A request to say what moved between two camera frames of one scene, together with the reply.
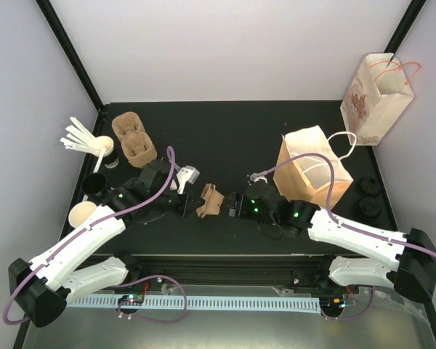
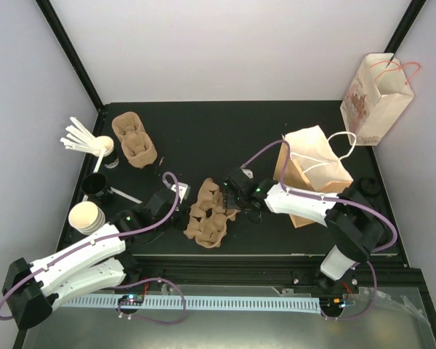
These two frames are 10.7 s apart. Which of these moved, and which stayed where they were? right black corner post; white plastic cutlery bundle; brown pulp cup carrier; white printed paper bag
Moved: brown pulp cup carrier
Stayed: white printed paper bag; right black corner post; white plastic cutlery bundle
